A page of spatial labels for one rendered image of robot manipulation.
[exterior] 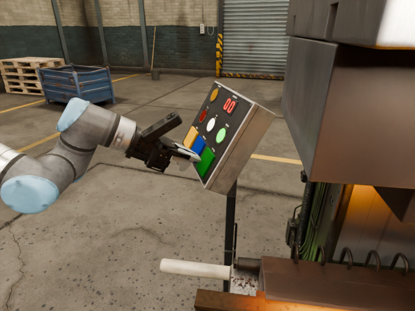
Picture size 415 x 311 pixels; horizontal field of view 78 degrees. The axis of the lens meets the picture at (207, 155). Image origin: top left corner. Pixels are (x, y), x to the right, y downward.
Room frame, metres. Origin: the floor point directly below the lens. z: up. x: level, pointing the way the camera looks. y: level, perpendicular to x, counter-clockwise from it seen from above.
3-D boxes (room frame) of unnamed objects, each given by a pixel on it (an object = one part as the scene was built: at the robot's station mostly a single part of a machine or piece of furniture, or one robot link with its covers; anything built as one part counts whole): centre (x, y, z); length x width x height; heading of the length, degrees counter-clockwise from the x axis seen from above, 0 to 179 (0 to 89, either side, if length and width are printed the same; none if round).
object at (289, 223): (0.61, -0.27, 0.80); 0.06 x 0.03 x 0.14; 172
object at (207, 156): (0.70, 0.00, 1.01); 0.07 x 0.05 x 0.07; 17
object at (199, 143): (0.79, 0.03, 1.01); 0.07 x 0.05 x 0.07; 17
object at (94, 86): (5.23, 2.61, 0.36); 1.20 x 0.80 x 0.72; 60
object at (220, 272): (0.62, -0.05, 0.62); 0.44 x 0.05 x 0.05; 82
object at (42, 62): (6.49, 4.18, 0.37); 1.26 x 0.88 x 0.74; 72
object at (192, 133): (0.89, 0.06, 1.01); 0.07 x 0.05 x 0.07; 17
